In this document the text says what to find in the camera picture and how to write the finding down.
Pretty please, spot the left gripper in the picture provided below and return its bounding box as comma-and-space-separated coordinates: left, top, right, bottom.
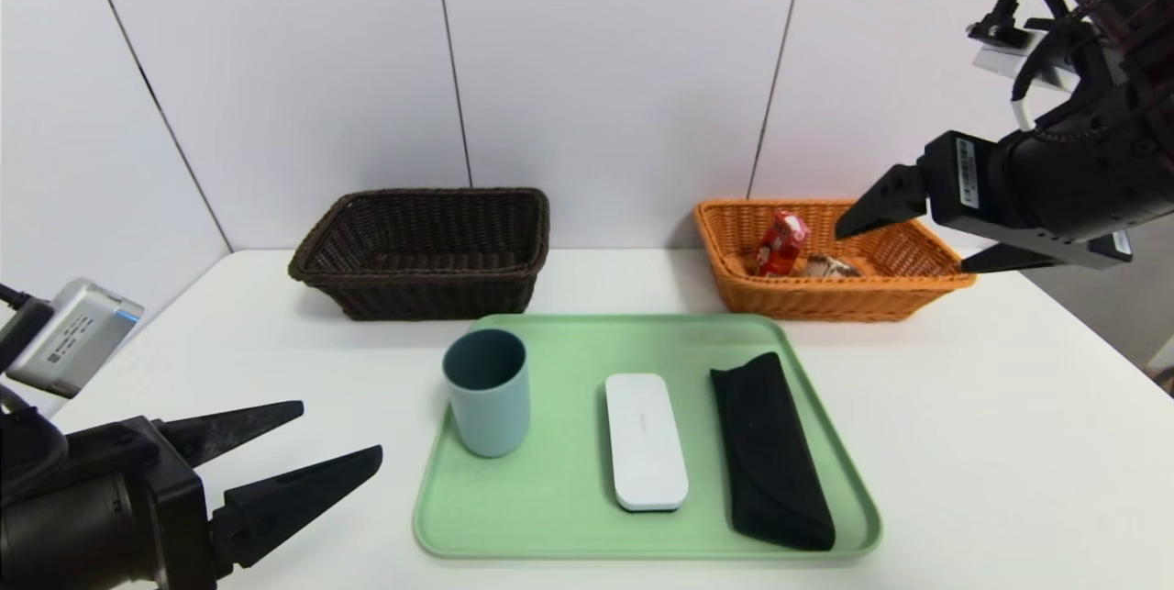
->
0, 400, 383, 590

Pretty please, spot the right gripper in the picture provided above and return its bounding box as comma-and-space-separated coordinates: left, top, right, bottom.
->
834, 129, 1135, 273

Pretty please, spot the chocolate blueberry cake slice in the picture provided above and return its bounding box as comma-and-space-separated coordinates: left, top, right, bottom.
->
805, 254, 863, 280

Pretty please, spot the small red juice carton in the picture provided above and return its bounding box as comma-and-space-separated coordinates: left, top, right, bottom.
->
755, 210, 811, 277

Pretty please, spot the blue-grey plastic cup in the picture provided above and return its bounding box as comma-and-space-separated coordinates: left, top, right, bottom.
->
442, 328, 531, 459

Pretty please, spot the white whiteboard eraser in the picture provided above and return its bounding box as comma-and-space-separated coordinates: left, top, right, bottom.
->
604, 373, 690, 513

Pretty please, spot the orange wicker basket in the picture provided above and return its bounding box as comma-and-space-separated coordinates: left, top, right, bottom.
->
692, 198, 979, 323

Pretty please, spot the dark brown wicker basket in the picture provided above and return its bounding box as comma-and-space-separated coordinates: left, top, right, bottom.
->
288, 187, 551, 322

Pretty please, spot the black glasses pouch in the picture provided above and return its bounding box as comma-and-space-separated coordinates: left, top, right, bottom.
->
709, 351, 837, 552

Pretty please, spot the light green plastic tray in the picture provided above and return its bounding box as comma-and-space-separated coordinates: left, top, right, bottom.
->
413, 313, 883, 562

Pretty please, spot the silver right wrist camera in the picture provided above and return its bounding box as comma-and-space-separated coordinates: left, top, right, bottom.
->
970, 17, 1083, 95

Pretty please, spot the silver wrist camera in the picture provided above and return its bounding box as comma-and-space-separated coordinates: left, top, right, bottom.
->
970, 17, 1083, 95
5, 278, 146, 400

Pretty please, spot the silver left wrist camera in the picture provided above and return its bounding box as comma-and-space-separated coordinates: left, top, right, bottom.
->
5, 278, 146, 400

